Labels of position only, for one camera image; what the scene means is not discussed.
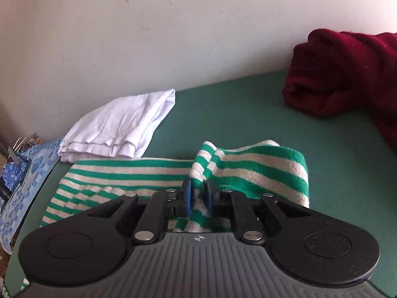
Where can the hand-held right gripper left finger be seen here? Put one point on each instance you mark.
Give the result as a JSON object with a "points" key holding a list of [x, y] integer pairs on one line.
{"points": [[187, 197]]}

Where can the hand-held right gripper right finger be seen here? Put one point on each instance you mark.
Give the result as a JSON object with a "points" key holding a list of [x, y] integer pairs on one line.
{"points": [[209, 197]]}

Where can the green white striped shirt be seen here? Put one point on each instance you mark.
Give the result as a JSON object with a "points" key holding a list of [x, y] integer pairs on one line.
{"points": [[248, 167]]}

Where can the green table cloth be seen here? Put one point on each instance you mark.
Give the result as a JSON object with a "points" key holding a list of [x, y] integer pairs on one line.
{"points": [[242, 118]]}

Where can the white folded shirt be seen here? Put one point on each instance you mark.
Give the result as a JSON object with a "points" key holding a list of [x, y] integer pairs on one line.
{"points": [[124, 124]]}

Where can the blue floral towel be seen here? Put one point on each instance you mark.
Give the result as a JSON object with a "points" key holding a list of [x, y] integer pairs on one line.
{"points": [[28, 180]]}

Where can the dark red sweater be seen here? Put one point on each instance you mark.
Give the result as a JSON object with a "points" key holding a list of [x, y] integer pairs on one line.
{"points": [[335, 74]]}

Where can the small mirror on stand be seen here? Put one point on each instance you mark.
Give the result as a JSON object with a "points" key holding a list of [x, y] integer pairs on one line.
{"points": [[14, 156]]}

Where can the black cylinder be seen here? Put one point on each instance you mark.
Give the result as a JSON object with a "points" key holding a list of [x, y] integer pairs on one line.
{"points": [[3, 194]]}

